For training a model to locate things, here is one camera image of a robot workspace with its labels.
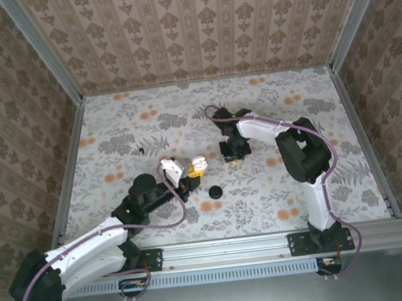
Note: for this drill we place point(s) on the black round case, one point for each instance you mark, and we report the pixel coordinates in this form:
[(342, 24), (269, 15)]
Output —
[(215, 192)]

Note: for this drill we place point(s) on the small black earbud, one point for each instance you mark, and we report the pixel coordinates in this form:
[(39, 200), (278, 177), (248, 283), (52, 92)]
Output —
[(141, 150)]

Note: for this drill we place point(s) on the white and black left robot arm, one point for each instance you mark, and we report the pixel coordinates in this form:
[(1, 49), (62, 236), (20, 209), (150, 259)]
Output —
[(89, 252)]

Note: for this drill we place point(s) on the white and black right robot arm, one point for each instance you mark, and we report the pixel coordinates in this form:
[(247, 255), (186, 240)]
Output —
[(318, 203)]

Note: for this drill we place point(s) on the long aluminium base rail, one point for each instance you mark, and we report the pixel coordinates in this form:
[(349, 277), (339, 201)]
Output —
[(226, 250)]

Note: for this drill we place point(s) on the aluminium table edge rail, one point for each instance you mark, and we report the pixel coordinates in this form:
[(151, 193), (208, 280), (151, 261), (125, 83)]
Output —
[(365, 140), (67, 175)]

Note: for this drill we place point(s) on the aluminium corner post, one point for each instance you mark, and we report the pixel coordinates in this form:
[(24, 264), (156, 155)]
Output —
[(41, 52), (359, 15)]

